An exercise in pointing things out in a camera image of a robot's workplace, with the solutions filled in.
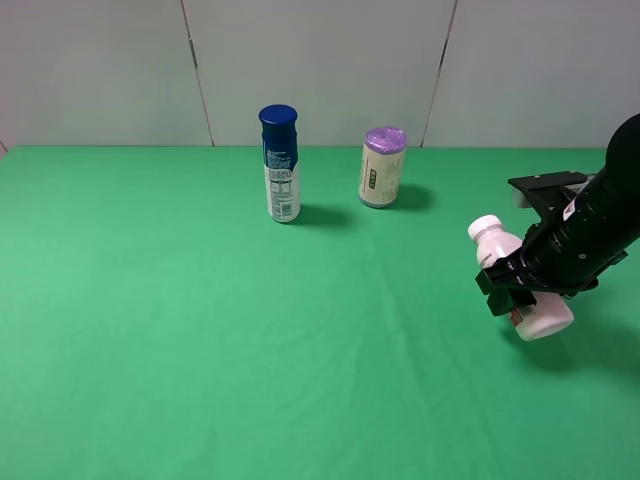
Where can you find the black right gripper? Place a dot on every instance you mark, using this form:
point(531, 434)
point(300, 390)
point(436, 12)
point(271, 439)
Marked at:
point(566, 258)

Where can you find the white plastic bottle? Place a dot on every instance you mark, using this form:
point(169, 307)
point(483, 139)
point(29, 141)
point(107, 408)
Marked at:
point(549, 314)

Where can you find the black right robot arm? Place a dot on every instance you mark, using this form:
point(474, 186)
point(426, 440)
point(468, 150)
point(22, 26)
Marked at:
point(612, 195)

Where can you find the purple trash bag roll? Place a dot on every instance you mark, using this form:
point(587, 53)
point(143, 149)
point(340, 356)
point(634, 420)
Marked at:
point(383, 158)

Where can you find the blue and white bottle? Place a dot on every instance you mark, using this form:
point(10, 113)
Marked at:
point(280, 157)

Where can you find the green table cloth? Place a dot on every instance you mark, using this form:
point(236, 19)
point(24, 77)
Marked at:
point(156, 323)

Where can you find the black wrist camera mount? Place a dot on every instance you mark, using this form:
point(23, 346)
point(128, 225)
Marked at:
point(547, 193)

